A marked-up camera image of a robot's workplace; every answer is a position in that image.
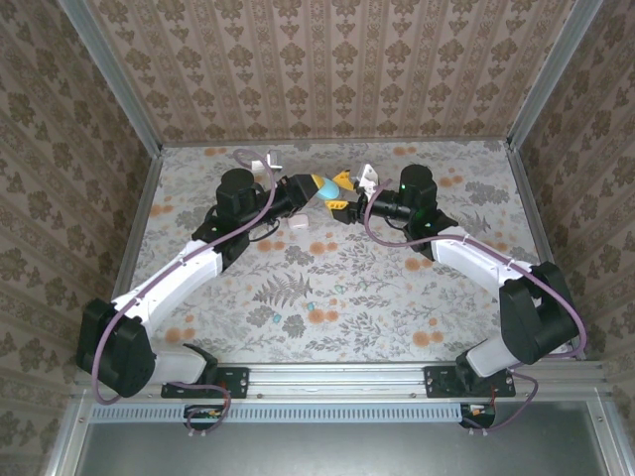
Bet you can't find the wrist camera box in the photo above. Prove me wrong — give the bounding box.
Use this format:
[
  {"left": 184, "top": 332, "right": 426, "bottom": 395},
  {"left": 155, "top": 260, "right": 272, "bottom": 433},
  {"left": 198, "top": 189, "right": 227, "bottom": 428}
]
[
  {"left": 250, "top": 150, "right": 285, "bottom": 174},
  {"left": 354, "top": 164, "right": 382, "bottom": 193}
]

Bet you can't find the grey slotted cable duct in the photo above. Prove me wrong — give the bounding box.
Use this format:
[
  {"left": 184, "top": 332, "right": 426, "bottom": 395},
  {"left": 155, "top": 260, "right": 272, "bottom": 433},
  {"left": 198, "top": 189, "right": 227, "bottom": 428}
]
[{"left": 91, "top": 401, "right": 462, "bottom": 423}]

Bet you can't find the floral patterned tablecloth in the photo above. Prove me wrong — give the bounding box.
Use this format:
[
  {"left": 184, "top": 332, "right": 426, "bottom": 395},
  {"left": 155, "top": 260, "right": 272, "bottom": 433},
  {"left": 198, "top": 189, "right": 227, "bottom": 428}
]
[{"left": 123, "top": 140, "right": 572, "bottom": 363}]

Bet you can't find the light blue earbud charging case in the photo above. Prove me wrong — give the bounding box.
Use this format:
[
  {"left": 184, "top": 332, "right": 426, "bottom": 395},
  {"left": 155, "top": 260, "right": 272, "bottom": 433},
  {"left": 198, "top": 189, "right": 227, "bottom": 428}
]
[{"left": 315, "top": 179, "right": 344, "bottom": 202}]

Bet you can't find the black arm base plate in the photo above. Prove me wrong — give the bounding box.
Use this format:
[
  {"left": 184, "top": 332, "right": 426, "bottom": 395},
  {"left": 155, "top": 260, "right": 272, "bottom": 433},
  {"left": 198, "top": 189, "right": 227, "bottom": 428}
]
[
  {"left": 424, "top": 366, "right": 516, "bottom": 400},
  {"left": 161, "top": 366, "right": 249, "bottom": 400}
]

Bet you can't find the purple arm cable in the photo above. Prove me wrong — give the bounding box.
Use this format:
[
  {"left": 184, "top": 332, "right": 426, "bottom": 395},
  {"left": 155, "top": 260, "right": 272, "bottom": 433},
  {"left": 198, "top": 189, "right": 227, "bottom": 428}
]
[
  {"left": 362, "top": 178, "right": 591, "bottom": 437},
  {"left": 92, "top": 147, "right": 279, "bottom": 438}
]

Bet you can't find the aluminium corner post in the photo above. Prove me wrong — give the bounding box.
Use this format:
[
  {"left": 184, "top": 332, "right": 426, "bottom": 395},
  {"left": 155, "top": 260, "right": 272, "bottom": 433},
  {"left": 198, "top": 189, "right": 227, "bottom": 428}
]
[
  {"left": 506, "top": 0, "right": 605, "bottom": 150},
  {"left": 58, "top": 0, "right": 165, "bottom": 153}
]

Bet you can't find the aluminium side rail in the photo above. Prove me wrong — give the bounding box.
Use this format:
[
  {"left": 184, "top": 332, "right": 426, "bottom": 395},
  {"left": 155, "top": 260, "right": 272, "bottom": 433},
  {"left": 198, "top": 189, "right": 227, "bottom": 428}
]
[
  {"left": 504, "top": 143, "right": 587, "bottom": 361},
  {"left": 111, "top": 148, "right": 165, "bottom": 303}
]

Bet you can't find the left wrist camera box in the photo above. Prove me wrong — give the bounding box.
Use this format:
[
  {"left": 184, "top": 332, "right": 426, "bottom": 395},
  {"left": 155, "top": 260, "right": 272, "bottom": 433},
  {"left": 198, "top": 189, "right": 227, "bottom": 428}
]
[{"left": 250, "top": 150, "right": 285, "bottom": 174}]

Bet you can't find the grey metal panel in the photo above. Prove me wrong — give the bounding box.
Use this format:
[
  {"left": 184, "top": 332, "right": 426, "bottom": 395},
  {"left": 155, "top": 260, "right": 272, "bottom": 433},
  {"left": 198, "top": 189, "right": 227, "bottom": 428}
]
[{"left": 73, "top": 420, "right": 614, "bottom": 476}]

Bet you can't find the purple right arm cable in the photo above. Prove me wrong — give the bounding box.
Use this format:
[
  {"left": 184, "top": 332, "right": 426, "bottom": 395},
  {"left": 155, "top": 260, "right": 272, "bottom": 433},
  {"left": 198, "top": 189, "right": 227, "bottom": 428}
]
[{"left": 362, "top": 178, "right": 591, "bottom": 437}]

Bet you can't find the wire connector in duct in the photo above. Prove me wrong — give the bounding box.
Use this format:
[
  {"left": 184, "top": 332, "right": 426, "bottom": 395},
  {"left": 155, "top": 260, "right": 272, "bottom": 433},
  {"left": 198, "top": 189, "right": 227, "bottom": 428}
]
[
  {"left": 458, "top": 401, "right": 497, "bottom": 430},
  {"left": 184, "top": 404, "right": 228, "bottom": 431}
]

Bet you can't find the long aluminium mounting rail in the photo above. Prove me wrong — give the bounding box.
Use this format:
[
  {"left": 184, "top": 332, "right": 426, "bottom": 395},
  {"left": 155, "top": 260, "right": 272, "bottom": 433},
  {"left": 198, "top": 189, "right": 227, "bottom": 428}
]
[{"left": 73, "top": 361, "right": 610, "bottom": 401}]

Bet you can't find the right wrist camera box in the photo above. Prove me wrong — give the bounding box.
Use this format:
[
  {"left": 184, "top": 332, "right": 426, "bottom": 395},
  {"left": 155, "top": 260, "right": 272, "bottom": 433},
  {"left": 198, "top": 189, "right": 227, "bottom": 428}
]
[{"left": 354, "top": 164, "right": 382, "bottom": 193}]

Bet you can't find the aluminium frame bar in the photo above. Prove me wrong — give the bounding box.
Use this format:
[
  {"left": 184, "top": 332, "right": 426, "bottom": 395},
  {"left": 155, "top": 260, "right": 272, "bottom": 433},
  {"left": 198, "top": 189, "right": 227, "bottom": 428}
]
[
  {"left": 587, "top": 396, "right": 635, "bottom": 476},
  {"left": 43, "top": 391, "right": 95, "bottom": 476}
]

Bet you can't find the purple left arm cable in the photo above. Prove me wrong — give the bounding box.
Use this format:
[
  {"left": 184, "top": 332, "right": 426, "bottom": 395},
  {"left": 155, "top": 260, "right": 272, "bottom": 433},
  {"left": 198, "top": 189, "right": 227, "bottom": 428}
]
[{"left": 92, "top": 147, "right": 279, "bottom": 438}]

